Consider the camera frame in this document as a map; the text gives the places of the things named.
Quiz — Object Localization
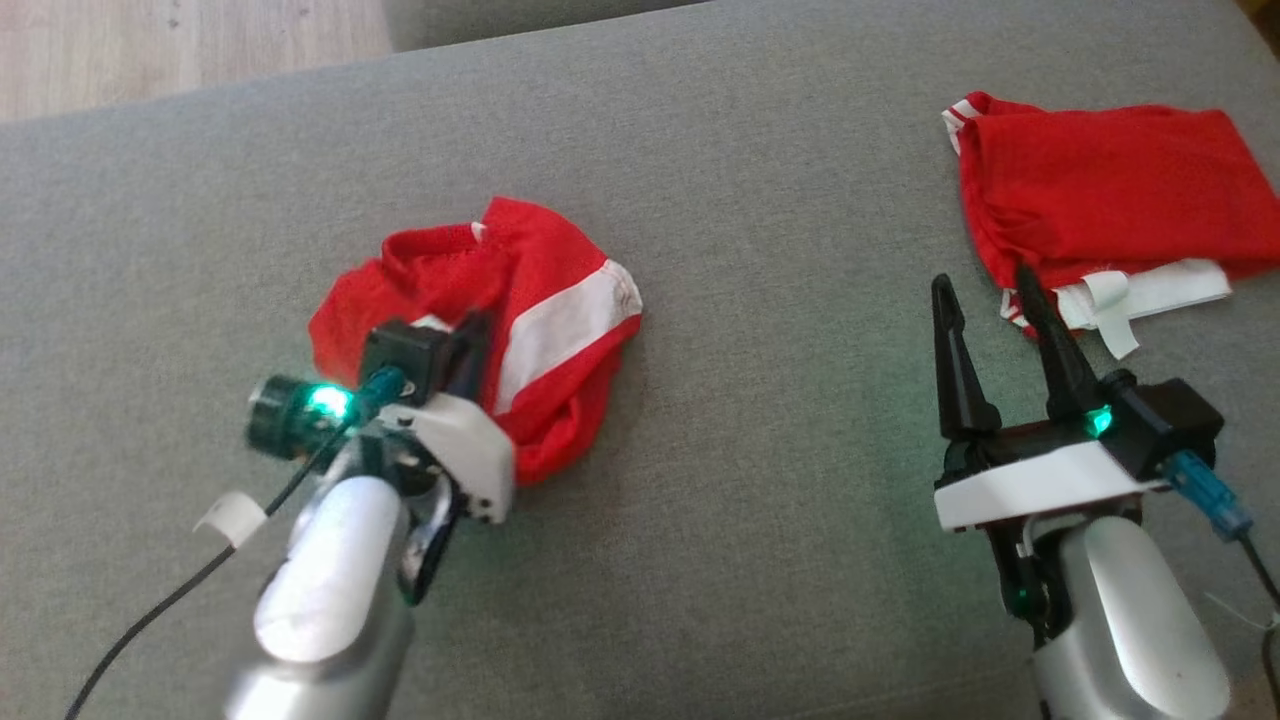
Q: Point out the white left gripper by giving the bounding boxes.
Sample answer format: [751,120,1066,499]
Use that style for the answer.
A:
[383,311,517,524]

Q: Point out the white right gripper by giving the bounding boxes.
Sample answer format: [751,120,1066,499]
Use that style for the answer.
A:
[929,262,1172,534]

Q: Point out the red shorts with white stripe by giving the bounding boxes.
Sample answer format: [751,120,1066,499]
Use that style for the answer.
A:
[307,196,645,489]

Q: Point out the red Bulls jersey white trim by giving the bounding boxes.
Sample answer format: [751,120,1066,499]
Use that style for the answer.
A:
[941,90,1280,360]

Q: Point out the white tape tag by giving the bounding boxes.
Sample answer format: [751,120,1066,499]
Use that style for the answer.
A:
[192,489,270,550]

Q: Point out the large grey sofa seat cushion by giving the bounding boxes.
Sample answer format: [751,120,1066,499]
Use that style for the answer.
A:
[0,0,1280,720]

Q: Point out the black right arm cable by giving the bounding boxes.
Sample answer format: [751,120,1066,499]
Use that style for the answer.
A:
[1160,449,1280,720]

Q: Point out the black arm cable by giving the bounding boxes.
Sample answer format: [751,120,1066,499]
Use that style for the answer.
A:
[64,367,409,720]
[1160,449,1280,720]

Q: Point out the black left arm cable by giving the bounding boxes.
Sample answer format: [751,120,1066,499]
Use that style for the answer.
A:
[64,367,409,720]

